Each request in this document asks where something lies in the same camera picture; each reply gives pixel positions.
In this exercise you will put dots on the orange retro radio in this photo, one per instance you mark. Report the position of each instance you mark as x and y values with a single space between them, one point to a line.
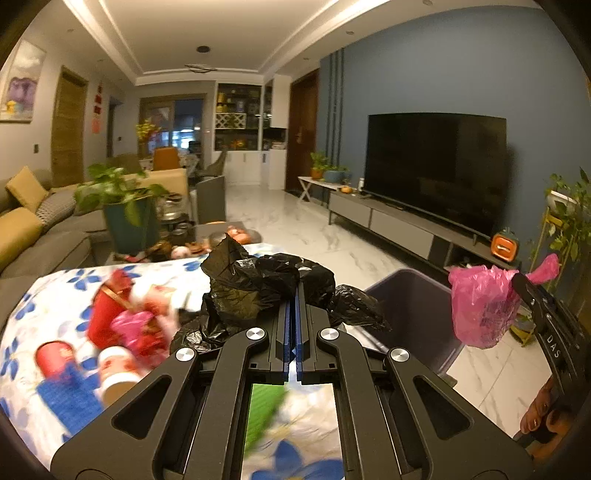
505 245

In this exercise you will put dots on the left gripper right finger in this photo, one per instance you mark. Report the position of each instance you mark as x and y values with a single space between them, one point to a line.
397 418

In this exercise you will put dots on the purple landscape wall painting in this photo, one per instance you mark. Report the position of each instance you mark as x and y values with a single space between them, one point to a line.
22 80

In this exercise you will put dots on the dark purple trash bin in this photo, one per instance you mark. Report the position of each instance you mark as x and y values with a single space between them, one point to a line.
418 314

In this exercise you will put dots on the green foam net sleeve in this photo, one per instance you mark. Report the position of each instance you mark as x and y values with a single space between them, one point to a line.
264 402

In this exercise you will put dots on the black plastic trash bag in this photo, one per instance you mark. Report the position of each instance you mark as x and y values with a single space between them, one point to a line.
246 287

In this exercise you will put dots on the glass jar with lid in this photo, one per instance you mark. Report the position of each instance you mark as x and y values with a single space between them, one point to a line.
171 207

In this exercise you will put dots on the grey tv console cabinet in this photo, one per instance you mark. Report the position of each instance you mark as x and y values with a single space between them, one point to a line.
441 246

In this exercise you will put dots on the yellow back cushion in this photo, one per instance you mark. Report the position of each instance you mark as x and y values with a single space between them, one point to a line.
27 190

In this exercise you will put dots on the grey dining chair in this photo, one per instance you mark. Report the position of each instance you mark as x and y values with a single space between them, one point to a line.
207 200

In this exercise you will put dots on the white blue floral tablecloth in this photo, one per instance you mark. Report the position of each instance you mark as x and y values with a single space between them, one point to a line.
302 441

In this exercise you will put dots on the red white paper cup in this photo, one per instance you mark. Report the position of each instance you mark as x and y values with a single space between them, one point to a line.
118 372

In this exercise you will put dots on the dark wooden entrance door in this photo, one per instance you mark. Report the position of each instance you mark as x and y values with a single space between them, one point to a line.
302 129

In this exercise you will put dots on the orange dining chair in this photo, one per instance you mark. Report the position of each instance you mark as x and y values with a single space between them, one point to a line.
165 158

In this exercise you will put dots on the white folding side table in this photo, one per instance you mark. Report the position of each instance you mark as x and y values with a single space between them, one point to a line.
307 183

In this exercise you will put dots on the red plastic bag pile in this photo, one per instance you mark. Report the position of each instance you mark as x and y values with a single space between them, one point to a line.
136 314

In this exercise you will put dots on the pink plastic bag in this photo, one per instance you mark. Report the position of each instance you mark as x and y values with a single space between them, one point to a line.
484 304

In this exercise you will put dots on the large black television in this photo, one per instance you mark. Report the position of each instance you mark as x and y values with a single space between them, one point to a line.
448 165

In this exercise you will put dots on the blue foam net sleeve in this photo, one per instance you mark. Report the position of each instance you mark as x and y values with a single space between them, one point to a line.
71 397

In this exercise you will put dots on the wooden interior door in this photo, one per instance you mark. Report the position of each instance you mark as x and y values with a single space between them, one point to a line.
67 132

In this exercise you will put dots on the blue potted plant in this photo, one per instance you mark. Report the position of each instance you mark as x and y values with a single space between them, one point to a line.
336 175

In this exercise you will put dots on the person's right hand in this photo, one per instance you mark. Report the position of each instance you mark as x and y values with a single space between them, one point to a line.
556 419

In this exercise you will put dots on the grey sectional sofa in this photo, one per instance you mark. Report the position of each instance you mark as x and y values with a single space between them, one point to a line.
78 241

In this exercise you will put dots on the potted pothos green planter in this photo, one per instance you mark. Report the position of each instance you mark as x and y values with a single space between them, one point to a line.
129 206

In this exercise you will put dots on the yellow flower bouquet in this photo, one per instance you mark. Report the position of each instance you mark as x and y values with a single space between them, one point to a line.
146 130

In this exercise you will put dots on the yellow seat cushion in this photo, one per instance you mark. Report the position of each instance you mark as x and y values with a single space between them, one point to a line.
19 229

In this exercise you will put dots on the orange potted plant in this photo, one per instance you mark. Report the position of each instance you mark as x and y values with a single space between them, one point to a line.
319 163

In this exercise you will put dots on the black white patterned cushion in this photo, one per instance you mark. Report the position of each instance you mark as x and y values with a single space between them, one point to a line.
57 207

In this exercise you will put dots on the gold plant stand with vine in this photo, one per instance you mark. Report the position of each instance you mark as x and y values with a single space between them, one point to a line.
565 231

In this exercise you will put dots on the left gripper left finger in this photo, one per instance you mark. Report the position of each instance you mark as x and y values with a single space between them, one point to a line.
187 418

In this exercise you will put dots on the display cabinet with shelves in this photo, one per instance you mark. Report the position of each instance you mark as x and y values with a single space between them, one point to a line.
236 131

